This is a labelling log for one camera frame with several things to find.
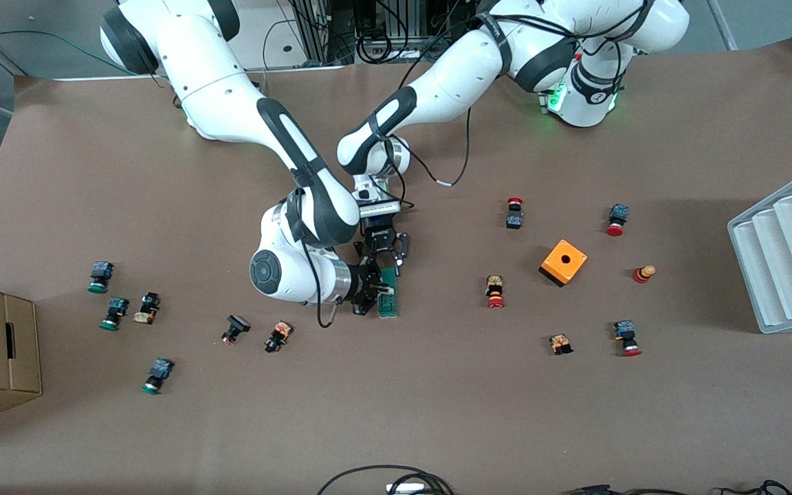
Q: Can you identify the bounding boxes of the brown table cover sheet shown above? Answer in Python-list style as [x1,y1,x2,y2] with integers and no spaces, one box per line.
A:
[0,38,792,495]

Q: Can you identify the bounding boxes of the black square button red terminals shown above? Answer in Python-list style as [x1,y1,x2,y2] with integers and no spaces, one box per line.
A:
[221,314,252,345]

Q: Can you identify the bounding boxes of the green mushroom pushbutton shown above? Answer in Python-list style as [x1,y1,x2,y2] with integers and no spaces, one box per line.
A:
[88,261,115,294]
[140,357,175,395]
[99,296,130,331]

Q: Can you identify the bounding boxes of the red mushroom pushbutton blue block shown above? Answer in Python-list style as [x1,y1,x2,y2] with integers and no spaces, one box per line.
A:
[606,203,630,237]
[613,320,643,358]

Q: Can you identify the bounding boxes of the white platform panel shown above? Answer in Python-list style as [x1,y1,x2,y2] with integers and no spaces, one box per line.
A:
[231,0,352,76]

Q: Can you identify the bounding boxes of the white grooved tray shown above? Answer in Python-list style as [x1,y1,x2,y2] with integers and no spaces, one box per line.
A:
[726,163,792,335]

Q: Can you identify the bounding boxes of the aluminium bar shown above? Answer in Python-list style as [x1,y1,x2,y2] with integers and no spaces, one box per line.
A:
[705,0,738,51]

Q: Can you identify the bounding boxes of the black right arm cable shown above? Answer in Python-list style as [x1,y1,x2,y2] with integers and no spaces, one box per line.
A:
[286,186,340,329]

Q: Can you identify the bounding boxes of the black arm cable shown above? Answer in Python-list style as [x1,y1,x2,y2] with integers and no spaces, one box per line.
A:
[406,103,474,188]
[286,186,340,329]

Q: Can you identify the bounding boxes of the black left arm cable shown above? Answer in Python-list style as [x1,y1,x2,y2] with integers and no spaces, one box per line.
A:
[406,103,474,188]

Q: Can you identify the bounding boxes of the orange button enclosure box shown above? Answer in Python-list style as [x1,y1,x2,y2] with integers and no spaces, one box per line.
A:
[539,239,589,288]

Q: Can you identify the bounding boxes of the looped black cable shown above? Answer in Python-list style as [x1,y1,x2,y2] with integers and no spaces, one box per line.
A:
[316,465,455,495]

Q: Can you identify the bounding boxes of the coiled black cable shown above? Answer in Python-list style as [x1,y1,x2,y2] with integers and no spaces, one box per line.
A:
[357,31,391,64]

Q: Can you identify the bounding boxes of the aluminium frame post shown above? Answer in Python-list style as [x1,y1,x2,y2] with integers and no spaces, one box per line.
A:
[289,0,331,66]

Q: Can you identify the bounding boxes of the black cable with connector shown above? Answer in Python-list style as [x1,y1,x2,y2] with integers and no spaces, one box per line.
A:
[561,484,692,495]

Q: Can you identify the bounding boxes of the thin black cable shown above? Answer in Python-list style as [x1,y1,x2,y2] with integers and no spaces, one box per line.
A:
[716,480,792,495]

